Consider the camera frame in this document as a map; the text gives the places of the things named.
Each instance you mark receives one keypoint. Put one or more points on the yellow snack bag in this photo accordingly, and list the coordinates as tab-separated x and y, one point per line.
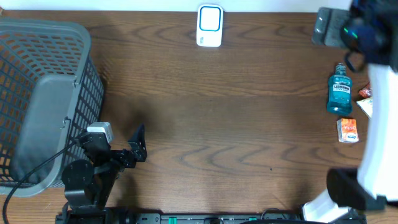
366	106

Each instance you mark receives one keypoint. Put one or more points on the teal mouthwash bottle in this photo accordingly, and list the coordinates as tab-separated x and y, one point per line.
339	92

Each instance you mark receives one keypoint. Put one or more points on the white barcode scanner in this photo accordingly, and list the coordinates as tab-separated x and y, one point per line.
209	25

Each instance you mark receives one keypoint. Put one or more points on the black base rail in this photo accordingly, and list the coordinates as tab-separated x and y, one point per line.
155	218

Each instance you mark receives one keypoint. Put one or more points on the small orange box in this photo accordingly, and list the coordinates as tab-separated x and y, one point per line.
347	130

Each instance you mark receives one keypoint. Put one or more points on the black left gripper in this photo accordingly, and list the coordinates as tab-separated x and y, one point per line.
135	149

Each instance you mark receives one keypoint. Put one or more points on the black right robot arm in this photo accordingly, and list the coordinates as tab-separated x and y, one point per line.
368	29

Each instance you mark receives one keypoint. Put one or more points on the dark grey plastic basket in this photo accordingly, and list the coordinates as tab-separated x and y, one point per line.
50	92

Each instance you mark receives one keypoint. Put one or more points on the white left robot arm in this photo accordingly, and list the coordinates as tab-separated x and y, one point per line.
89	182

